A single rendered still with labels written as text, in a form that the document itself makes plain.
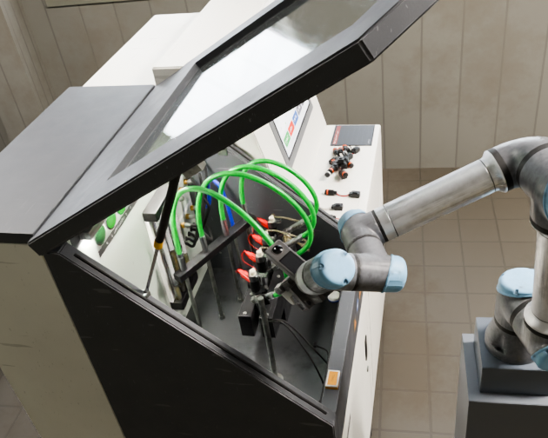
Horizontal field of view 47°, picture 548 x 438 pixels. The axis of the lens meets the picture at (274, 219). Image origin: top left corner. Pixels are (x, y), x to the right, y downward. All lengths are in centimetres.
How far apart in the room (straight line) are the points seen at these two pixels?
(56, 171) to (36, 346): 43
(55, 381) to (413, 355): 170
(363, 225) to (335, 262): 17
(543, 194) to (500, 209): 252
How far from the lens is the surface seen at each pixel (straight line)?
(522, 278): 164
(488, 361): 174
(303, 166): 222
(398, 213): 133
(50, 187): 150
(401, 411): 274
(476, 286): 326
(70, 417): 185
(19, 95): 427
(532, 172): 130
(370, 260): 123
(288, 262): 136
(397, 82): 382
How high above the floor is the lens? 221
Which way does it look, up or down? 36 degrees down
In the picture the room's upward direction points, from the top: 9 degrees counter-clockwise
